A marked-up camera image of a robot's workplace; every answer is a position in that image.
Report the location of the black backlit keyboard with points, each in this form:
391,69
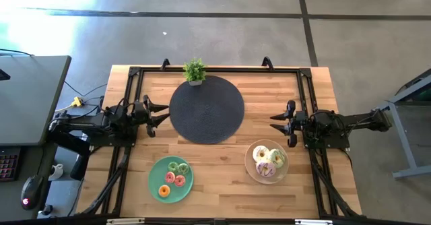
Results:
9,166

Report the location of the dark object on desk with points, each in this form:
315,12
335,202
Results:
4,74

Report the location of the light grey desk top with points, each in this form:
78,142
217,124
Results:
30,100

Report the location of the small green potted plant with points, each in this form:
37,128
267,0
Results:
194,70

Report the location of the black computer mouse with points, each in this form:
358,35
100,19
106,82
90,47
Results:
32,191

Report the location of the dark grey desk top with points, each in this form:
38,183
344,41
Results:
43,157

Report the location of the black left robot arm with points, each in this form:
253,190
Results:
97,122

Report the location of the small pink frosted donut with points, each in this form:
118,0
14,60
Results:
170,177
180,181

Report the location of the small orange frosted donut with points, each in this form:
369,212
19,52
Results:
164,191

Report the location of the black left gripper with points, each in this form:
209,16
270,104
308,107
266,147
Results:
141,115

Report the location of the black angled support post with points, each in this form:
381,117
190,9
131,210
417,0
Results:
79,164

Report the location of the silver metal bracket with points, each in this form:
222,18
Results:
313,222
125,221

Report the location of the white cup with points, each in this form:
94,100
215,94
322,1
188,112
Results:
56,171

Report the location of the beige translucent plate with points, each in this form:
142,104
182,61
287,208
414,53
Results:
279,176

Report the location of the grey metal table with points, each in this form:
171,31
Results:
404,130

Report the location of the dark grey round placemat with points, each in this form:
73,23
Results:
207,110

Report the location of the small black knob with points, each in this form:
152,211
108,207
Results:
47,209

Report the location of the black aluminium table frame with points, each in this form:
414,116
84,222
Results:
219,69

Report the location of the large pink drizzled donut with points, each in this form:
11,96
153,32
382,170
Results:
266,168

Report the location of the large white frosted donut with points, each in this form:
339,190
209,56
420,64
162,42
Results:
261,153

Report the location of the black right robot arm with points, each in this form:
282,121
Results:
347,122

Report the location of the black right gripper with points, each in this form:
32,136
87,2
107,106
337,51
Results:
296,124

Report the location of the teal round plate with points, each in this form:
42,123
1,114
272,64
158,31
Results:
156,174

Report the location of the large pale green frosted donut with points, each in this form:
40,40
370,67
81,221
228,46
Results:
276,157

